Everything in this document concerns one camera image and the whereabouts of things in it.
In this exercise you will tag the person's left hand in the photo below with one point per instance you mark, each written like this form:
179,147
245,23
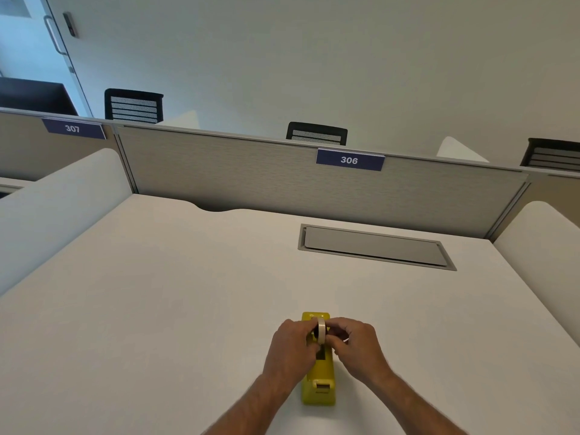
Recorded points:
287,353

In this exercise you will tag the person's right hand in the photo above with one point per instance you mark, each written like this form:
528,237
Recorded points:
358,353

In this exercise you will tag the person's right fingers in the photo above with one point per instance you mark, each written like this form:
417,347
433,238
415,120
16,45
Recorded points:
337,337

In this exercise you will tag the person's left fingers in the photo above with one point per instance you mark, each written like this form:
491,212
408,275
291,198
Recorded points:
311,342

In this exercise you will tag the clear tape roll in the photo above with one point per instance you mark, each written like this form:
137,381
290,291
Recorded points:
321,330

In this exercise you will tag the person's right forearm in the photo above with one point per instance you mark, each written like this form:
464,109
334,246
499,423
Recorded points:
417,407

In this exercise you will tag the person's left forearm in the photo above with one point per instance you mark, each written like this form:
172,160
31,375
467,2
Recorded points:
247,410

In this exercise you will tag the yellow tape dispenser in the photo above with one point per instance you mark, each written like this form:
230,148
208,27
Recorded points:
320,380

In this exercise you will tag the grey fabric partition panel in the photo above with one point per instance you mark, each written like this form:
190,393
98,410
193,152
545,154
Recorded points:
54,147
543,194
317,185

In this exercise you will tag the blue desk number label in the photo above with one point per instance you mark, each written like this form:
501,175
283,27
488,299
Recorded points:
73,128
350,160

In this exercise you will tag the black mesh office chair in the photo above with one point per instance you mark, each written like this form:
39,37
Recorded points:
552,154
133,106
316,134

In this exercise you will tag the white curved side divider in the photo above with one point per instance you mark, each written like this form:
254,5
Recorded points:
59,208
460,150
541,262

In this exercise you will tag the dark desk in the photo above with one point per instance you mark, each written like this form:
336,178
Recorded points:
34,97

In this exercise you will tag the grey door access reader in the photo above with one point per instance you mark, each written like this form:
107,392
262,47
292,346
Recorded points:
70,25

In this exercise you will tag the glass door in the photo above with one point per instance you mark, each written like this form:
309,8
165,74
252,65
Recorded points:
34,45

